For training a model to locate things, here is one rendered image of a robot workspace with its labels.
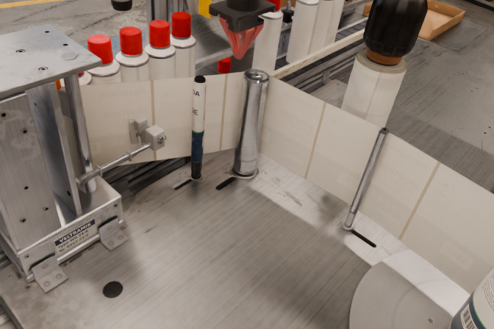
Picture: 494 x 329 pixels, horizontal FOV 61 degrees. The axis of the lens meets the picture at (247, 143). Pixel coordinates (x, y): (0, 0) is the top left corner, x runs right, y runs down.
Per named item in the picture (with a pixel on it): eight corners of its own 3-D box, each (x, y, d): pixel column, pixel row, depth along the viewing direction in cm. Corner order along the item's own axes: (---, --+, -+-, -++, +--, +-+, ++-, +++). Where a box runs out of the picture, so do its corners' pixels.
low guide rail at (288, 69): (137, 149, 71) (137, 139, 70) (133, 145, 72) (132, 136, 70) (409, 15, 138) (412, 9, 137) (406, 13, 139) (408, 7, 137)
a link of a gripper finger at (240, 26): (260, 62, 76) (266, 12, 71) (232, 73, 72) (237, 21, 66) (234, 48, 80) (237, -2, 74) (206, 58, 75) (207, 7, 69)
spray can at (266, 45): (262, 88, 94) (276, -3, 81) (245, 78, 97) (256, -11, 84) (277, 81, 97) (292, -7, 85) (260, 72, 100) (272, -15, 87)
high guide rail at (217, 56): (109, 104, 71) (109, 97, 71) (105, 100, 72) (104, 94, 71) (394, -8, 138) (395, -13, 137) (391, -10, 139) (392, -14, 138)
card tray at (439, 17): (429, 41, 139) (434, 29, 137) (362, 15, 152) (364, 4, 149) (461, 20, 158) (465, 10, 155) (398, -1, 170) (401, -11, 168)
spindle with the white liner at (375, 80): (361, 167, 76) (420, 5, 57) (320, 143, 80) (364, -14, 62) (384, 147, 82) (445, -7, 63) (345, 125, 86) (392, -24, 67)
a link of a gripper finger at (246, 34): (269, 58, 78) (276, 9, 72) (242, 69, 74) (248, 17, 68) (242, 44, 81) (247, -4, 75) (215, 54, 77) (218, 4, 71)
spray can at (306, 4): (297, 69, 103) (314, -16, 90) (281, 61, 106) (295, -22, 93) (309, 63, 106) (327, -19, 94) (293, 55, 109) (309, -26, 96)
